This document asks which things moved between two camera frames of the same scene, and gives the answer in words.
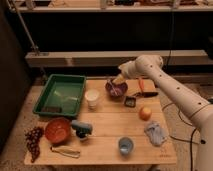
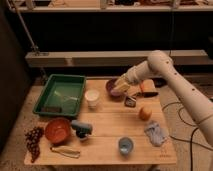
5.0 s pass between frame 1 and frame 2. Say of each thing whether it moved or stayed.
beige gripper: moved
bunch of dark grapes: stayed
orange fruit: stayed
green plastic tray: stayed
